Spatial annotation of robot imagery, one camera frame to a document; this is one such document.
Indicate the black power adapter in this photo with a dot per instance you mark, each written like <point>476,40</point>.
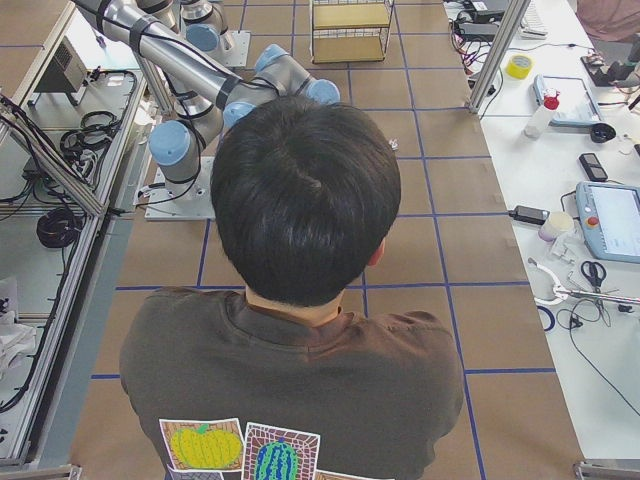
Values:
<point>529,215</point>

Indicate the aluminium frame post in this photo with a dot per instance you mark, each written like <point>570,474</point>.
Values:
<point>508,28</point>

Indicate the yellow tape roll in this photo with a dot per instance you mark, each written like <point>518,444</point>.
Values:
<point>519,66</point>

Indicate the person in brown shirt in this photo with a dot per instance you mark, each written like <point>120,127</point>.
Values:
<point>304,196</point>

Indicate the black scissors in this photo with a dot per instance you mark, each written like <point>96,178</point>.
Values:
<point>595,273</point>

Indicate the white squeeze bottle red cap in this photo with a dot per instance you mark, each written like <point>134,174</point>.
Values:
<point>542,117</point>

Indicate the teach pendant tablet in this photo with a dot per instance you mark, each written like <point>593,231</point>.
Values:
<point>609,218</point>

